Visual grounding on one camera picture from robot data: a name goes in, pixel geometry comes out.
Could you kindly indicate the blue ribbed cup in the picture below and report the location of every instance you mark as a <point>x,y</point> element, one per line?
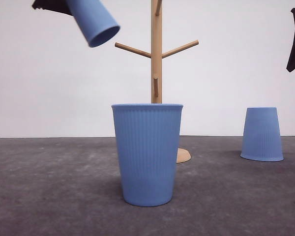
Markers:
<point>148,142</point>
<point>94,21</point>
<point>261,140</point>

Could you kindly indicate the wooden cup tree stand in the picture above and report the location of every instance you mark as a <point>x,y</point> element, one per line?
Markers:
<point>157,56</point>

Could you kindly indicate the dark grey table mat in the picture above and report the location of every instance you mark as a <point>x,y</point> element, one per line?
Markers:
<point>70,186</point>

